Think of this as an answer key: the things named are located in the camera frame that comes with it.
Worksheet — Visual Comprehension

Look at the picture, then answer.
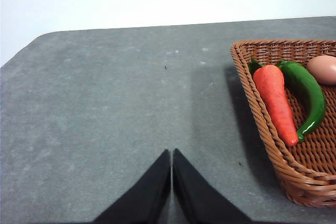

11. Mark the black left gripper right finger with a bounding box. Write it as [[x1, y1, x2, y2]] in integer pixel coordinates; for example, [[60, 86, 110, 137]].
[[172, 148, 254, 224]]

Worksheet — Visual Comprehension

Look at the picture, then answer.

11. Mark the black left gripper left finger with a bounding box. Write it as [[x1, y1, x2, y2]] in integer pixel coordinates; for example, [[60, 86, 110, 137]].
[[93, 149, 172, 224]]

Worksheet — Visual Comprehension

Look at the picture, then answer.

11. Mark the brown woven wicker basket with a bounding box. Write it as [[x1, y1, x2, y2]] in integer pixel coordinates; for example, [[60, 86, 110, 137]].
[[230, 39, 336, 208]]

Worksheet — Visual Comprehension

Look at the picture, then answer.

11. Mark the orange carrot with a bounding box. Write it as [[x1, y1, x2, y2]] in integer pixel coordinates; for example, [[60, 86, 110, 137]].
[[248, 57, 299, 147]]

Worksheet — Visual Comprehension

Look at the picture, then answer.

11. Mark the green chili pepper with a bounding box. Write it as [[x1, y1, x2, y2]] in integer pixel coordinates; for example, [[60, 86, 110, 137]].
[[275, 60, 327, 144]]

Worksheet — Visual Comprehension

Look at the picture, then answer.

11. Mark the pale brown egg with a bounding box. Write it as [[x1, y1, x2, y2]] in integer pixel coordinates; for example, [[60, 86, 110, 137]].
[[306, 55, 336, 86]]

